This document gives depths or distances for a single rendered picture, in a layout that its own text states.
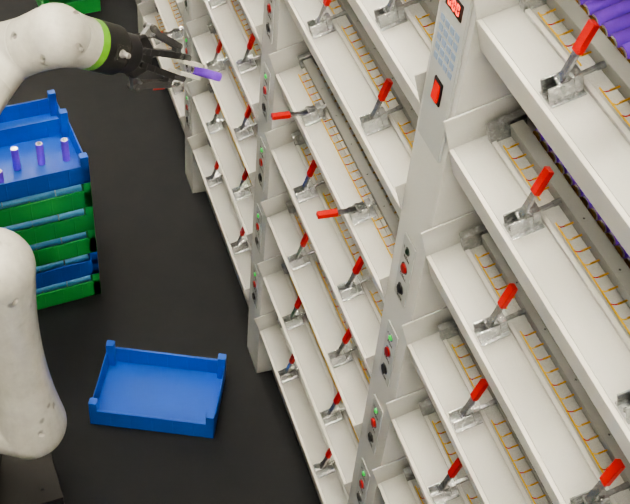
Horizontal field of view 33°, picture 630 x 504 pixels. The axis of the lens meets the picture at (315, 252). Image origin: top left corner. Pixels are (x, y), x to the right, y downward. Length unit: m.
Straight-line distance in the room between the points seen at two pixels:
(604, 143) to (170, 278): 2.02
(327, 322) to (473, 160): 0.86
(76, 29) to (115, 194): 1.40
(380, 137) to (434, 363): 0.35
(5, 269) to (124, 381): 1.14
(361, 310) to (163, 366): 0.96
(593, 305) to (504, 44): 0.30
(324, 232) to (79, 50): 0.56
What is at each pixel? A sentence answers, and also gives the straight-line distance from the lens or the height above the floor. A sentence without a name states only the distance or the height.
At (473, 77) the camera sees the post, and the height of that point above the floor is 1.42.
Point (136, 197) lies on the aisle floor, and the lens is 3.21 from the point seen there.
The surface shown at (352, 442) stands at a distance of 2.20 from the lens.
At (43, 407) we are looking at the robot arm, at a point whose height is 0.64.
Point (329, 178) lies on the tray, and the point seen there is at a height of 0.93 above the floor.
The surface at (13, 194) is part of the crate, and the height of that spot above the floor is 0.42.
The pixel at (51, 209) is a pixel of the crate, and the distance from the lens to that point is 2.69.
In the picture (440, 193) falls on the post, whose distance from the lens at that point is 1.42.
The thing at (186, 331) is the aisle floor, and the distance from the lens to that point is 2.85.
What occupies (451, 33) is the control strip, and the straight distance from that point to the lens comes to 1.31.
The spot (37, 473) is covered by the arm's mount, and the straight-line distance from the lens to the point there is 2.18.
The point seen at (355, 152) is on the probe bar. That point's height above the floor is 0.97.
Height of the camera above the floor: 2.16
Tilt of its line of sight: 45 degrees down
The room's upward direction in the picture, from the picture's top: 6 degrees clockwise
